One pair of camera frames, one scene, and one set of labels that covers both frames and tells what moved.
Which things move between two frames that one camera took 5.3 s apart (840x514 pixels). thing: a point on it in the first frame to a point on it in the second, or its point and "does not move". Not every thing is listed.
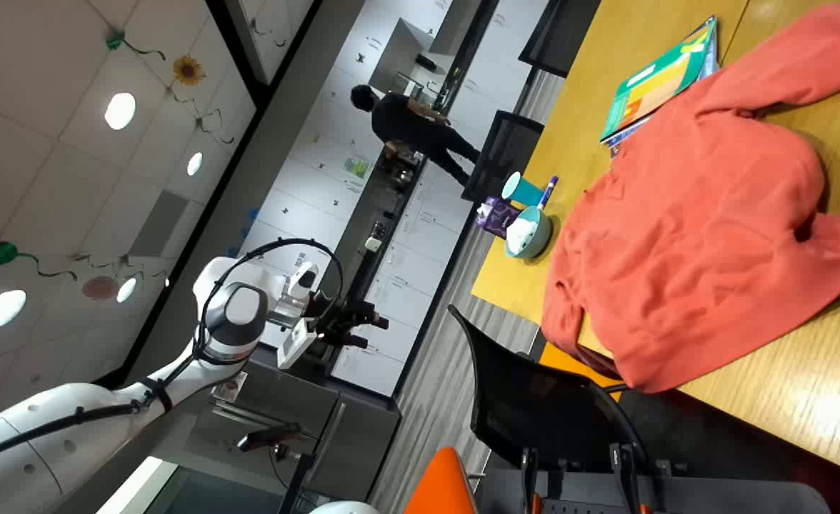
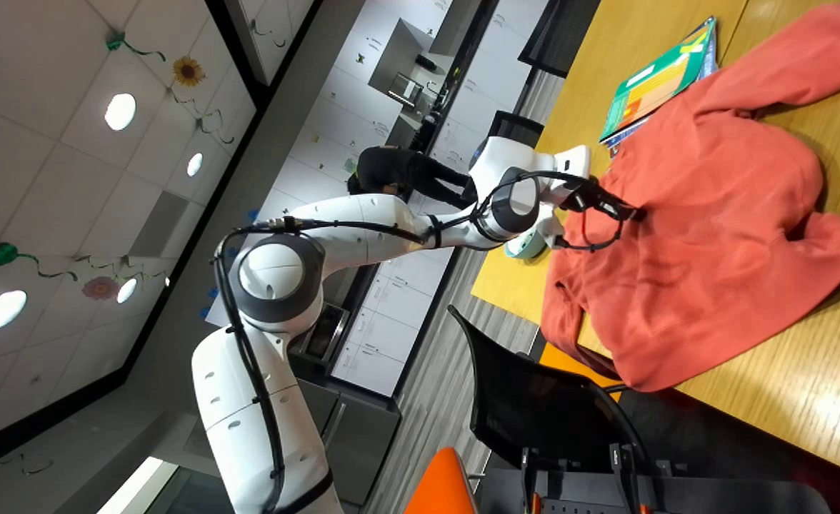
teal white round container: (527, 232) does not move
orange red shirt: (702, 227) does not move
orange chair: (441, 487) does not move
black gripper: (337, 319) to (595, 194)
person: (400, 124) to (408, 173)
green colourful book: (654, 87) does not move
